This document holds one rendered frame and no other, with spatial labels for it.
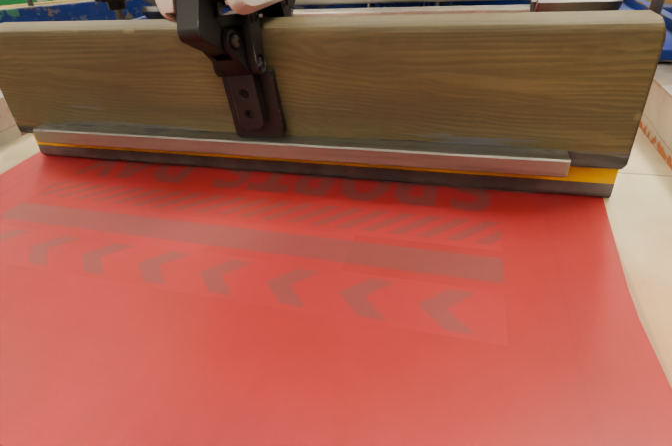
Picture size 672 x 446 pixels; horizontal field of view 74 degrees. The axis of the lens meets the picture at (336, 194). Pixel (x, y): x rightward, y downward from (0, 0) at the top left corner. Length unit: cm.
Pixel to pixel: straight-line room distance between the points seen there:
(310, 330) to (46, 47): 26
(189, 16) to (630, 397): 23
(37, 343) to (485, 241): 21
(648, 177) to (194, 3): 28
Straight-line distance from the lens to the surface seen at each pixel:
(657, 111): 38
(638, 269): 25
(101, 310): 24
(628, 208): 30
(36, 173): 40
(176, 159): 34
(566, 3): 50
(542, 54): 25
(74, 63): 35
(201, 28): 23
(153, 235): 27
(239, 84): 27
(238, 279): 23
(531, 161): 25
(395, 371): 18
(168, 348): 21
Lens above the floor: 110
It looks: 31 degrees down
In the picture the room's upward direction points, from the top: 4 degrees counter-clockwise
